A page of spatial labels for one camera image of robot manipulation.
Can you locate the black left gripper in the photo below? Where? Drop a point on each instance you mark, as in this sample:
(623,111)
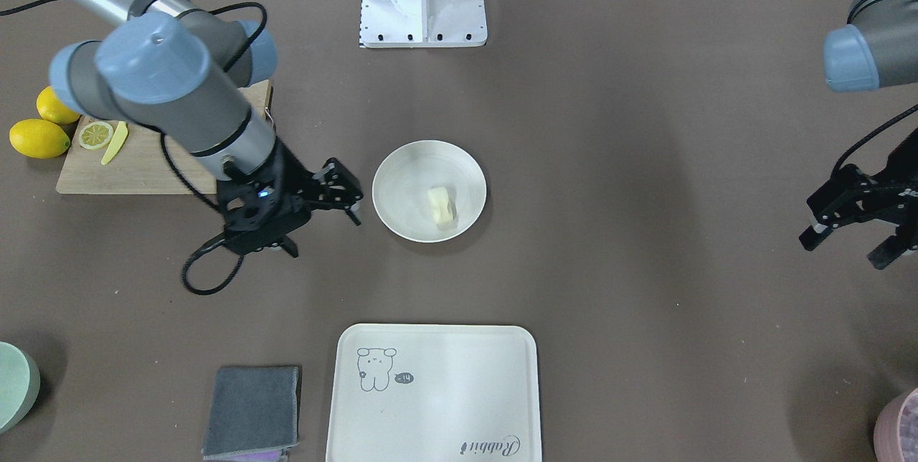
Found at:
(905,188)

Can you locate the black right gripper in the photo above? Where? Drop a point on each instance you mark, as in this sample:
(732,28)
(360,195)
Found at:
(292,169)

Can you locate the beige round plate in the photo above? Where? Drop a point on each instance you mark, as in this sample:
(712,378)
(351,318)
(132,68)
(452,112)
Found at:
(399,189)

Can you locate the white steamed bun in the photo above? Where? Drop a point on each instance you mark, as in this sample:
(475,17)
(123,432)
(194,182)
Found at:
(442,208)

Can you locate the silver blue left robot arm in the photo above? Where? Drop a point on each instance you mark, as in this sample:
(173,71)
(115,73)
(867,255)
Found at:
(875,49)

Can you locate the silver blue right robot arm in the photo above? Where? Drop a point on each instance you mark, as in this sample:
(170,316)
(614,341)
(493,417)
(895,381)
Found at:
(180,70)

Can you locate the cream rabbit tray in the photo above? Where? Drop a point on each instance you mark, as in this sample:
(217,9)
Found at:
(435,392)

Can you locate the bamboo cutting board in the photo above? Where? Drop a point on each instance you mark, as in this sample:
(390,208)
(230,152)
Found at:
(140,167)

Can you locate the pink bowl with ice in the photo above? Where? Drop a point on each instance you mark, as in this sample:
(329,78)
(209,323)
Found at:
(895,431)

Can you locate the grey folded cloth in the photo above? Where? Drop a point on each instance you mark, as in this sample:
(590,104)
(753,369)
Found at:
(253,414)

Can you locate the yellow plastic knife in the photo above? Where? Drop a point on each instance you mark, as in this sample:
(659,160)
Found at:
(118,139)

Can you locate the lemon half near knife tip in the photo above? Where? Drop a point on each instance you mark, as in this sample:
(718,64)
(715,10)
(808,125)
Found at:
(95,135)

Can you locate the whole yellow lemon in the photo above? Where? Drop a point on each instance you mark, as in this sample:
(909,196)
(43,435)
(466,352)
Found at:
(39,139)
(51,109)

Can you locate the mint green bowl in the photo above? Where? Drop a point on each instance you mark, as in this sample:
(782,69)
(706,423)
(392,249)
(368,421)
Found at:
(20,384)

